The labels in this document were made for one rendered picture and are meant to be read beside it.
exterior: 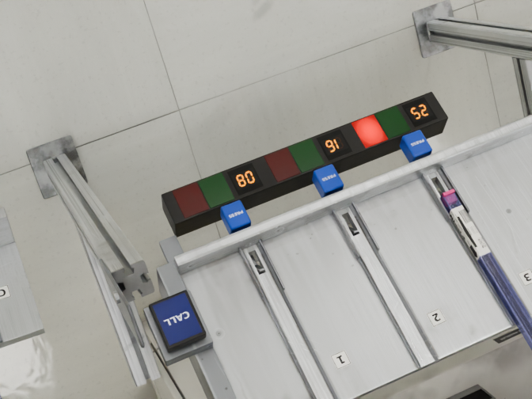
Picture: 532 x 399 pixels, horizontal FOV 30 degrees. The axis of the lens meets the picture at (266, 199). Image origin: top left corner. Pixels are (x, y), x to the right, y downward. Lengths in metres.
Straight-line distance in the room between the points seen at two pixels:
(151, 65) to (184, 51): 0.06
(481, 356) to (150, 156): 0.71
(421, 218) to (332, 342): 0.17
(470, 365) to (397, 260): 0.32
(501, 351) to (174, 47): 0.77
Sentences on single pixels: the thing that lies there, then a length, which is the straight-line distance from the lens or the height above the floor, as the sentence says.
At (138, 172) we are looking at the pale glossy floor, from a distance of 1.75.
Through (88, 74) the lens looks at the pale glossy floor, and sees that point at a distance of 1.70.
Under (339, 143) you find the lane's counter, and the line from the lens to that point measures 1.12.
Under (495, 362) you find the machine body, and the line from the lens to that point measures 1.36.
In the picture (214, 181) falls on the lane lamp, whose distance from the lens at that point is 1.09.
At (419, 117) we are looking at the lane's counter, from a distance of 1.16.
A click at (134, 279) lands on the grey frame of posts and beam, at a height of 0.64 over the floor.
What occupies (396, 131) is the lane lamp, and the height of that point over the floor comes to 0.67.
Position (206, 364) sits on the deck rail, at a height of 0.80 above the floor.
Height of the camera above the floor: 1.67
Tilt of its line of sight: 67 degrees down
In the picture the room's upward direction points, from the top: 125 degrees clockwise
